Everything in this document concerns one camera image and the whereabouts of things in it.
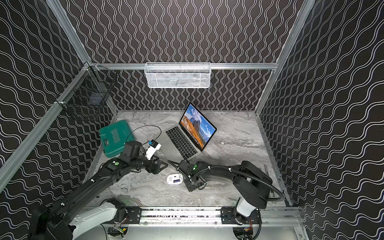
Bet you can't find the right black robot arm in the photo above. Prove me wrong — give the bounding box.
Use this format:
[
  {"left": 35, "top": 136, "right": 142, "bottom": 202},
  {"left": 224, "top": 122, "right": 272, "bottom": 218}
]
[{"left": 168, "top": 160, "right": 286, "bottom": 226}]

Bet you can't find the silver laptop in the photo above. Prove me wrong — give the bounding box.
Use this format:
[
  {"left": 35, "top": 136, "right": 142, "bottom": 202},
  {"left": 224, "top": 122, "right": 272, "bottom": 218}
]
[{"left": 157, "top": 103, "right": 217, "bottom": 163}]

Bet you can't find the white wire mesh basket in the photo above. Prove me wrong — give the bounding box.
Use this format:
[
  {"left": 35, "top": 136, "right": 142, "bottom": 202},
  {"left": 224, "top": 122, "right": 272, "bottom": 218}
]
[{"left": 144, "top": 62, "right": 212, "bottom": 89}]

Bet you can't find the green plastic case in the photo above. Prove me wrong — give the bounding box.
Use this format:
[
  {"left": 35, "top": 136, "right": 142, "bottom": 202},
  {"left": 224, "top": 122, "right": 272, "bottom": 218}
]
[{"left": 99, "top": 120, "right": 135, "bottom": 158}]

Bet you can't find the white wireless mouse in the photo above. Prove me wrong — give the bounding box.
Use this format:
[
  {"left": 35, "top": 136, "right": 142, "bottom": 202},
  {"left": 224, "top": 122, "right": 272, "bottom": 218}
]
[{"left": 167, "top": 173, "right": 184, "bottom": 185}]

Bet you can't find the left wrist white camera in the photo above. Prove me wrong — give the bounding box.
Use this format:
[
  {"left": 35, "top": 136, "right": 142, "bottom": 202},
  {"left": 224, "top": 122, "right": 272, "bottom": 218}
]
[{"left": 145, "top": 140, "right": 162, "bottom": 160}]

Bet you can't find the black wire basket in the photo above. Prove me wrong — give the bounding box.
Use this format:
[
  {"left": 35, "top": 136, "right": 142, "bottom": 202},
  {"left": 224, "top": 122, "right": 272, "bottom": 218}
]
[{"left": 58, "top": 62, "right": 118, "bottom": 123}]

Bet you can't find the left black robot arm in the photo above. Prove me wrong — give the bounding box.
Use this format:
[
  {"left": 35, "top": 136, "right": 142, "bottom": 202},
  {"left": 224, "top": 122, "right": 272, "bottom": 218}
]
[{"left": 28, "top": 140, "right": 168, "bottom": 240}]

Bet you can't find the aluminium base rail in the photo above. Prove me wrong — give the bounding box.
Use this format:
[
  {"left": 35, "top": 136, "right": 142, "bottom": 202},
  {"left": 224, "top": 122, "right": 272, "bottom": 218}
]
[{"left": 59, "top": 205, "right": 304, "bottom": 227}]

